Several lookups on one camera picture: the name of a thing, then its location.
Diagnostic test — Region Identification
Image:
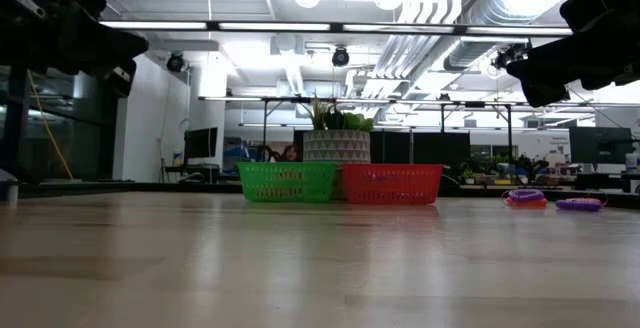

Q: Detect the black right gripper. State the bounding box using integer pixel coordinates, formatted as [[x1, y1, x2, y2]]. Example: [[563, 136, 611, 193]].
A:
[[505, 27, 640, 108]]

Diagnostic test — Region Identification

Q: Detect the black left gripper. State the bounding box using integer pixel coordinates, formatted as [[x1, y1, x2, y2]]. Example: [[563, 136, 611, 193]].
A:
[[0, 0, 150, 99]]

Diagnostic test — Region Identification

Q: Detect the purple spring keychain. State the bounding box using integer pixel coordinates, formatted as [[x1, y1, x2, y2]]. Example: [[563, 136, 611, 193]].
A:
[[507, 188, 547, 203], [554, 197, 604, 213]]

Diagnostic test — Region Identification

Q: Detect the orange spring keychain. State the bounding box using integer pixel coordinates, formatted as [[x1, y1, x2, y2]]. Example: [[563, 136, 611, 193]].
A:
[[504, 196, 550, 211]]

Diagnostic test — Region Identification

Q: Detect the white LED light strip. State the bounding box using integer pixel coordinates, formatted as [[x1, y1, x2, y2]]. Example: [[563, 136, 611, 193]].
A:
[[99, 20, 208, 31], [218, 22, 332, 32], [465, 26, 574, 37]]

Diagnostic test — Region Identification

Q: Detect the black round hanging fixture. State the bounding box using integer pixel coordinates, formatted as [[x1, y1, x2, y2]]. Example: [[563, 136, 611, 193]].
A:
[[165, 51, 186, 74], [331, 46, 351, 69]]

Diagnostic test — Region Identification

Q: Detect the black computer monitor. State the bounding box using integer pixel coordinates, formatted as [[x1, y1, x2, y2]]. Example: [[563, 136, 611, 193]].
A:
[[568, 126, 634, 166], [183, 126, 220, 160]]

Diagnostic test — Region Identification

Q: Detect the black partition panel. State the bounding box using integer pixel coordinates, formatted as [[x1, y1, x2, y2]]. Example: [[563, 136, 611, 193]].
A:
[[369, 130, 472, 167]]

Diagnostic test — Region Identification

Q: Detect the red plastic basket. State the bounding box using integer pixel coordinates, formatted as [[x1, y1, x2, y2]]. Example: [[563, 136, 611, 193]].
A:
[[340, 163, 446, 206]]

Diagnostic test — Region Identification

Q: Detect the green potted plant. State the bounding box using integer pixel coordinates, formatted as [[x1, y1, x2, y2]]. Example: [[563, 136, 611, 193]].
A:
[[303, 93, 376, 133]]

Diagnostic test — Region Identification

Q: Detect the person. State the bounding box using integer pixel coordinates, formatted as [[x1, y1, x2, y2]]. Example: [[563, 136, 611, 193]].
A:
[[272, 142, 303, 164]]

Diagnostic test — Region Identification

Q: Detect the green plastic basket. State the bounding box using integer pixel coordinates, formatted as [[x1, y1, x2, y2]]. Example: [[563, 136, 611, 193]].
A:
[[237, 161, 341, 204]]

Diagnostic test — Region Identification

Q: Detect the white geometric plant pot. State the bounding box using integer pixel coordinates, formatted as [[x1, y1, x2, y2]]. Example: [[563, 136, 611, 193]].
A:
[[302, 129, 372, 165]]

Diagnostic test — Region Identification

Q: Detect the black overhead camera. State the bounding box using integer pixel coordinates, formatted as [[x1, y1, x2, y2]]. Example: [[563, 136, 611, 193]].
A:
[[492, 42, 531, 71]]

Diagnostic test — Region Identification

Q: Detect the black background rig frame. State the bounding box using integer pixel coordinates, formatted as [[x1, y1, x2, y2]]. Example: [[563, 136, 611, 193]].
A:
[[198, 95, 640, 164]]

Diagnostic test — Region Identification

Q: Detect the silver ventilation duct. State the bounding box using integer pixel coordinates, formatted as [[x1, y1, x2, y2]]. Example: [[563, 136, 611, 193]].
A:
[[442, 0, 576, 73]]

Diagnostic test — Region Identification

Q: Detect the yellow cable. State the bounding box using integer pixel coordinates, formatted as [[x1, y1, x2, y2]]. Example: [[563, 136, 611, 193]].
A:
[[26, 69, 75, 180]]

